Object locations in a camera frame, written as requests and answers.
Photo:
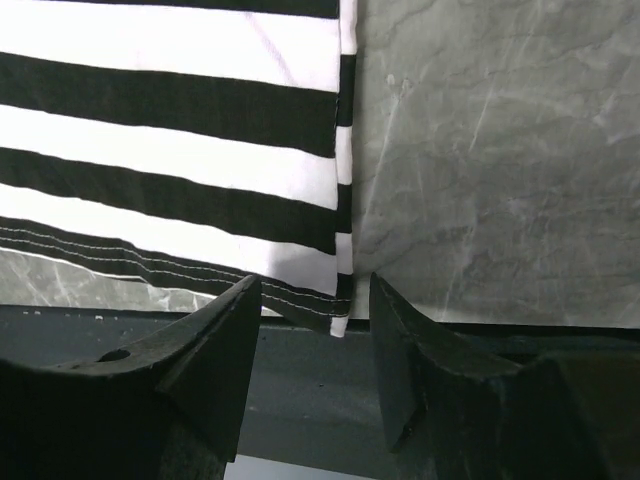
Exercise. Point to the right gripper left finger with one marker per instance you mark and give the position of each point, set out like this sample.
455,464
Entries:
167,406

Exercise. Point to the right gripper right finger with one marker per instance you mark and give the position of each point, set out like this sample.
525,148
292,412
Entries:
487,401

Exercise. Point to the black white striped tank top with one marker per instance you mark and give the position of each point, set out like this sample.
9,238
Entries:
185,144

